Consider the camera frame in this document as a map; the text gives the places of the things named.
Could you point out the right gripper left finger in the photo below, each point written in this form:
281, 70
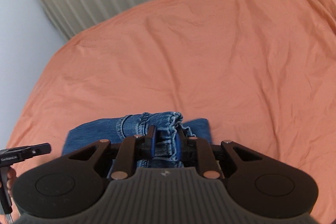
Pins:
129, 152

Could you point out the operator left hand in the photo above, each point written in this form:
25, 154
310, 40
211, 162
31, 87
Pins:
11, 177

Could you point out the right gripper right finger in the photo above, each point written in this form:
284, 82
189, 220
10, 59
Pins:
196, 152

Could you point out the blue denim jeans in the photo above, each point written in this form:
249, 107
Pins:
117, 129

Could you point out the orange bed sheet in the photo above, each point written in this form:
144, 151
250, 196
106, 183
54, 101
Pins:
262, 72

